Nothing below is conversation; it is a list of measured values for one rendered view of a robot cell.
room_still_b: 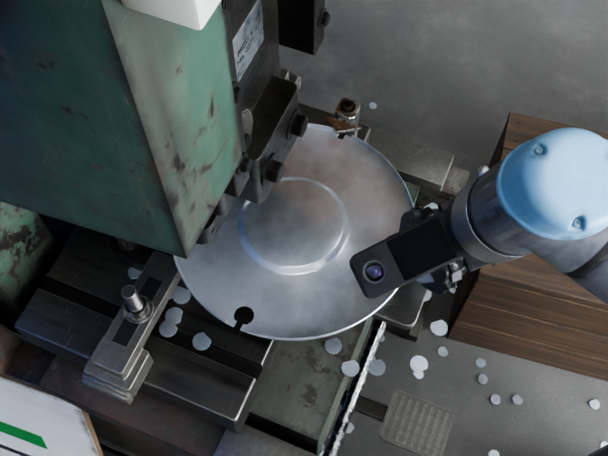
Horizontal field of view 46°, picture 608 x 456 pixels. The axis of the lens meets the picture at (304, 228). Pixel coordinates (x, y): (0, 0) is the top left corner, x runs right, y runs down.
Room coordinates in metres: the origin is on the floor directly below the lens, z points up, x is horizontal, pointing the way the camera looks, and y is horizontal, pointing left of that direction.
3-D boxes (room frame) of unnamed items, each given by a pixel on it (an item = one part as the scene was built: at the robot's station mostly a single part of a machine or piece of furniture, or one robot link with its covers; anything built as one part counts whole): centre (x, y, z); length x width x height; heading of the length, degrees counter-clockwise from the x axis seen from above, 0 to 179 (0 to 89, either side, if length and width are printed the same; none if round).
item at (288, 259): (0.41, 0.01, 0.78); 0.29 x 0.29 x 0.01
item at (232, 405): (0.45, 0.13, 0.68); 0.45 x 0.30 x 0.06; 157
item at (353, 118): (0.57, -0.06, 0.75); 0.03 x 0.03 x 0.10; 67
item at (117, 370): (0.30, 0.19, 0.76); 0.17 x 0.06 x 0.10; 157
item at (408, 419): (0.40, 0.00, 0.14); 0.59 x 0.10 x 0.05; 67
